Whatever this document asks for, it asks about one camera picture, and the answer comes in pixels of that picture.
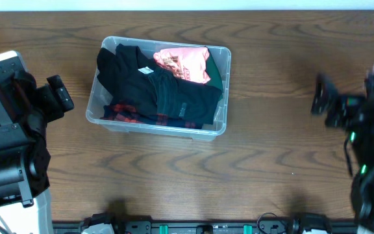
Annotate red navy plaid garment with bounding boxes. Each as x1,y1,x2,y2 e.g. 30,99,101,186
101,104,203,129

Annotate dark green garment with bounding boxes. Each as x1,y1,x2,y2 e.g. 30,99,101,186
205,47,223,92

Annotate black t-shirt with tag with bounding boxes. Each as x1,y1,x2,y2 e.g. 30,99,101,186
97,44,157,115

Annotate coral printed t-shirt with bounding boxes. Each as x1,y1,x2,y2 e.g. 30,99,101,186
153,47,210,84

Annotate clear plastic storage bin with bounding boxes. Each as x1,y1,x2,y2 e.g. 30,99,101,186
86,36,232,141

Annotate black ribbed garment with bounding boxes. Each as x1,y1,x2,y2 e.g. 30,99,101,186
147,68,222,124

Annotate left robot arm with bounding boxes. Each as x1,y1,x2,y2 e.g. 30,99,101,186
0,57,74,233

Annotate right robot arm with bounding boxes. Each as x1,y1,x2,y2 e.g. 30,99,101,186
311,73,374,233

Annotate black mounting rail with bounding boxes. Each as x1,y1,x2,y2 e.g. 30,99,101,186
53,213,358,234

